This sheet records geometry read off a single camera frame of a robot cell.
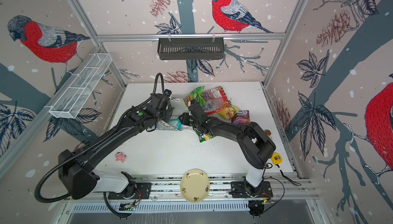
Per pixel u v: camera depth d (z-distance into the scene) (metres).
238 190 0.73
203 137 0.90
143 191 0.73
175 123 0.89
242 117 0.98
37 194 0.36
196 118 0.68
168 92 0.69
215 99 1.04
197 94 0.95
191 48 1.06
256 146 0.47
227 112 0.99
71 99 0.73
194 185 0.75
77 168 0.39
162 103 0.59
